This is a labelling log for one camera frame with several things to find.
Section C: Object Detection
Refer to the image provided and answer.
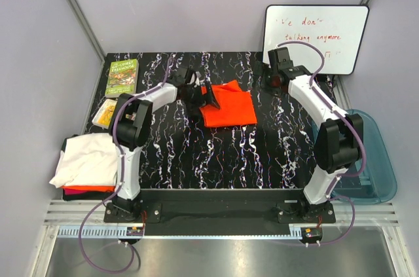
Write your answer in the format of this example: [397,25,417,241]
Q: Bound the white dry erase board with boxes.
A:
[263,5,369,75]

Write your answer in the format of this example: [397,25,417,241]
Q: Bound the white folded t shirt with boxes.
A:
[49,133,118,188]

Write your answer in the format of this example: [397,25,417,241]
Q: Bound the yellow small book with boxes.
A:
[92,99,117,128]

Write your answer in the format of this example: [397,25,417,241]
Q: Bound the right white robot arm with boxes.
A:
[253,43,367,223]

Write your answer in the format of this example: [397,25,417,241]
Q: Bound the green treehouse book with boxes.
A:
[105,59,139,98]

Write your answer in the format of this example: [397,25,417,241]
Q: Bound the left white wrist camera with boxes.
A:
[191,71,201,86]

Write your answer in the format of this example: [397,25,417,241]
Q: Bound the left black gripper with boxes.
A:
[182,81,219,117]

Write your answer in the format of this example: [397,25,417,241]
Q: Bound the black marbled table mat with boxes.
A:
[84,50,348,190]

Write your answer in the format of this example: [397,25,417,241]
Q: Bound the orange folded t shirt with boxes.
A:
[62,185,115,193]

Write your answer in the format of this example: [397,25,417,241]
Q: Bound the orange t shirt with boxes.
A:
[200,80,257,128]
[62,185,115,193]

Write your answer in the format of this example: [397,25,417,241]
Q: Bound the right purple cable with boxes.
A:
[276,41,366,248]

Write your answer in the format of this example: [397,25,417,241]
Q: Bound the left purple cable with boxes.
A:
[78,57,174,274]

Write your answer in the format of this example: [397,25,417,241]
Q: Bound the grey cable duct rail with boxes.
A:
[58,225,145,239]

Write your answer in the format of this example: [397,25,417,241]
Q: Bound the teal plastic bin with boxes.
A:
[303,109,397,205]

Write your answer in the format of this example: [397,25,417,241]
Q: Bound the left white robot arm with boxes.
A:
[109,67,220,222]

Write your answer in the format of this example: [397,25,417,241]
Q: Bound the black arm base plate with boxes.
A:
[104,189,336,225]

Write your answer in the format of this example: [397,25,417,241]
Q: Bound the purple cable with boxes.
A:
[78,57,174,274]
[276,41,366,248]

